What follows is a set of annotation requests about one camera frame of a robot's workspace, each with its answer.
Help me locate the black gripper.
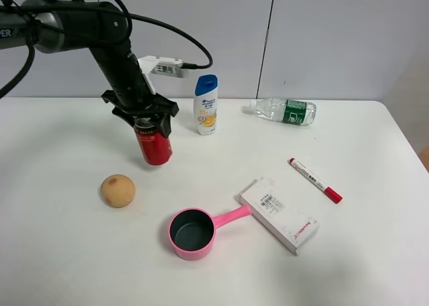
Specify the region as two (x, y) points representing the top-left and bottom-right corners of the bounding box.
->
(101, 87), (178, 138)

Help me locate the red soda can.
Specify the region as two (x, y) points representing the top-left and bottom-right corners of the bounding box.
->
(134, 118), (172, 166)

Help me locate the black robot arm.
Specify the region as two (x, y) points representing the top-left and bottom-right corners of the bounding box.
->
(1, 0), (179, 138)

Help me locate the white shampoo bottle blue cap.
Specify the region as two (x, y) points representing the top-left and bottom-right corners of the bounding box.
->
(193, 74), (219, 135)

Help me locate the round tan bread bun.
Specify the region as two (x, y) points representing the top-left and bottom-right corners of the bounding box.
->
(101, 174), (135, 208)

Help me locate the pink toy saucepan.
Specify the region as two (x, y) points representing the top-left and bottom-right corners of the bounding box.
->
(168, 205), (251, 261)

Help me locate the clear water bottle green label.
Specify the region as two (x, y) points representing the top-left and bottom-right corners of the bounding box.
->
(247, 98), (317, 126)

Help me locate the white cardboard box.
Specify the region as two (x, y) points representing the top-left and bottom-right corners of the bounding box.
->
(239, 177), (320, 256)

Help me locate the red whiteboard marker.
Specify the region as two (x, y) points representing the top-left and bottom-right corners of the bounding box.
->
(289, 158), (343, 204)

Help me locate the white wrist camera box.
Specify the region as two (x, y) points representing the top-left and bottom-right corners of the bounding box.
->
(137, 56), (188, 95)

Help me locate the black camera cable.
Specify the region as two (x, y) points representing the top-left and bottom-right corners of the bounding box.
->
(0, 0), (214, 99)

